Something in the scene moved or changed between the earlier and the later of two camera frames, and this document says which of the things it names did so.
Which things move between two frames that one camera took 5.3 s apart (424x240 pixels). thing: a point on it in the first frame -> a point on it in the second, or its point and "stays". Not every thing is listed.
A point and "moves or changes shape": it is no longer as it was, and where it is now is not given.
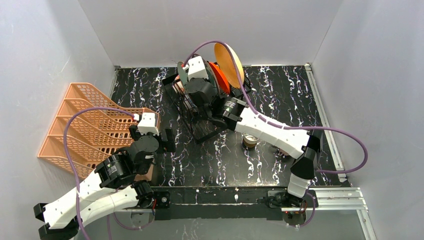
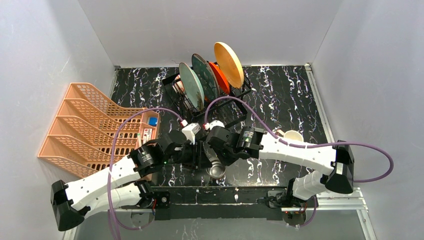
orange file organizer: [88, 129] stays
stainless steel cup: [250, 141] moves or changes shape
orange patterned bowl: [178, 87] stays
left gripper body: [166, 140] -> [197, 156]
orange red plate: [221, 76] stays
